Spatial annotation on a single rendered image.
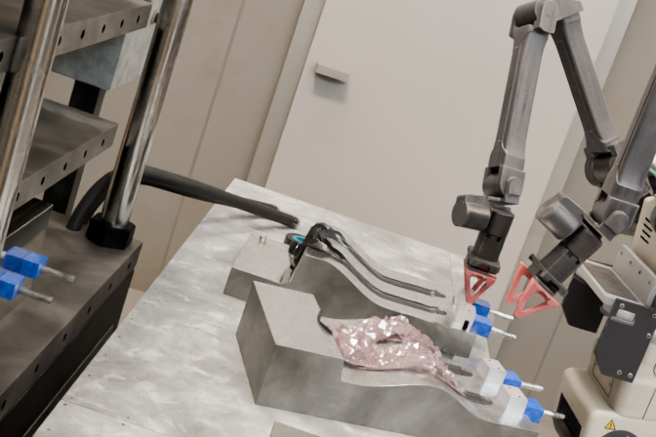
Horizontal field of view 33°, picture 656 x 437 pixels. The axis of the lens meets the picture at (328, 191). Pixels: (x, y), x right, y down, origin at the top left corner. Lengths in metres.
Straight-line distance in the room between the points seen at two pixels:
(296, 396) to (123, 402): 0.29
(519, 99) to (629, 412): 0.68
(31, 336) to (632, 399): 1.20
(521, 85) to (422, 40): 1.66
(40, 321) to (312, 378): 0.47
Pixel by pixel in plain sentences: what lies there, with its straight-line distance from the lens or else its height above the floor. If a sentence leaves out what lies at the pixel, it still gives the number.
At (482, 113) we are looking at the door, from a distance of 4.05.
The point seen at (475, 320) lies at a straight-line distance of 2.22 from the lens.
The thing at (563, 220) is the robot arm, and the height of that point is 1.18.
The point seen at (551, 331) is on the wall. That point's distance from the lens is 4.42.
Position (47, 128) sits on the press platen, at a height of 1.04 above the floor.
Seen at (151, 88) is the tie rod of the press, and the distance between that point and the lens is 2.21.
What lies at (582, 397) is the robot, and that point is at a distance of 2.40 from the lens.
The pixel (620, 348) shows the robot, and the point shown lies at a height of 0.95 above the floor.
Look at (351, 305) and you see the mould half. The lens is 2.16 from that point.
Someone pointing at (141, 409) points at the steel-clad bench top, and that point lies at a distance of 1.67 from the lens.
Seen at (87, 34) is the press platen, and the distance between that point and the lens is 1.80.
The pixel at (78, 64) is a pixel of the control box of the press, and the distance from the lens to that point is 2.36.
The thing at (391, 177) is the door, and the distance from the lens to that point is 4.05.
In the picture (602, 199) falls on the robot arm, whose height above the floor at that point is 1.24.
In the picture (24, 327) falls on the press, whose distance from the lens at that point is 1.86.
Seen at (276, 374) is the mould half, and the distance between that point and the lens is 1.77.
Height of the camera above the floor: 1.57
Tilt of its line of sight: 14 degrees down
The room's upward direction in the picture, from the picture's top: 19 degrees clockwise
